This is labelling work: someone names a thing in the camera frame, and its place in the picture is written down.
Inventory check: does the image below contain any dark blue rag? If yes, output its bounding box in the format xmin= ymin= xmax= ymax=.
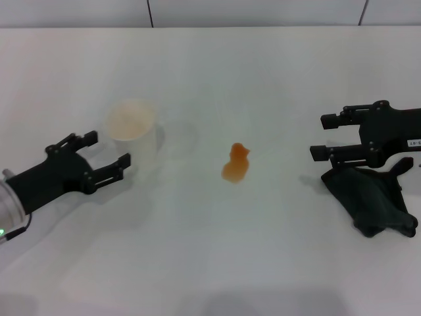
xmin=320 ymin=157 xmax=419 ymax=238

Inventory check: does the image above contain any white paper cup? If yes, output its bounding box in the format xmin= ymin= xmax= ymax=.
xmin=105 ymin=99 xmax=161 ymax=179

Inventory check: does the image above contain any left arm gripper cable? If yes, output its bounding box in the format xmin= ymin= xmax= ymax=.
xmin=5 ymin=213 xmax=32 ymax=240

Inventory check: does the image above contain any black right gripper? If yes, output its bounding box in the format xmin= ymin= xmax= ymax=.
xmin=309 ymin=99 xmax=421 ymax=169

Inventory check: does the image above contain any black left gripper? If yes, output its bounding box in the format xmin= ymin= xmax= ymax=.
xmin=6 ymin=130 xmax=132 ymax=215

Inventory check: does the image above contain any brown water stain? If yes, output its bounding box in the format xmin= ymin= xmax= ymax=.
xmin=220 ymin=142 xmax=252 ymax=184

